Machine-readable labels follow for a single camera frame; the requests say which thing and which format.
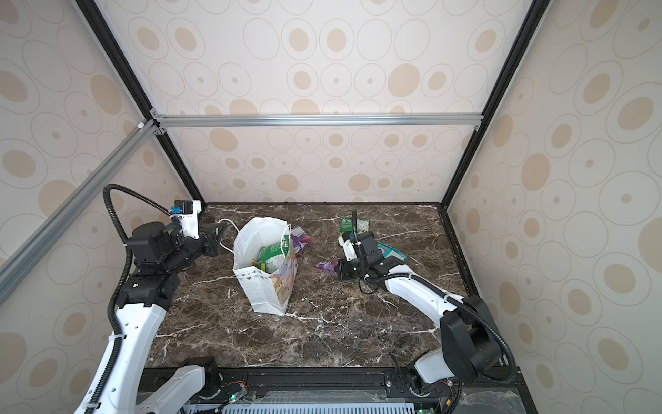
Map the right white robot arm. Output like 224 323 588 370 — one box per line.
336 231 514 388

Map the large purple snack bag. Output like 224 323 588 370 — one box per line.
315 260 340 275

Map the small purple snack bag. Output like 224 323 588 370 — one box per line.
291 226 313 256

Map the left black corrugated cable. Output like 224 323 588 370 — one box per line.
82 183 172 414

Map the diagonal aluminium left bar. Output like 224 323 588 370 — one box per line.
1 120 156 301

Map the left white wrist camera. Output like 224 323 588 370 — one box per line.
171 200 202 239

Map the black left frame post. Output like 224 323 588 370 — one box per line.
75 0 207 210

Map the black frame post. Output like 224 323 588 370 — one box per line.
440 0 550 209
75 0 207 210

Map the white paper gift bag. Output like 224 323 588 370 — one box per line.
229 217 298 316

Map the black right frame post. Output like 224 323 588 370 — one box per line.
440 0 550 209

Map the teal snack bag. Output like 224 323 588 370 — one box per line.
377 241 408 262

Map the green snack bag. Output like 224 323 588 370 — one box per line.
340 217 370 234
253 234 290 274

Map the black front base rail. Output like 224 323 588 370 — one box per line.
90 365 539 414

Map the horizontal aluminium back bar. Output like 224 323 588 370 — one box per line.
151 112 484 128

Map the right black corrugated cable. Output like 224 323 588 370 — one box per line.
351 209 518 384

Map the black corrugated cable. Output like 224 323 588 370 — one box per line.
351 209 518 384
82 183 172 414

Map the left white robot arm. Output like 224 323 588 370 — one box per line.
77 222 227 413

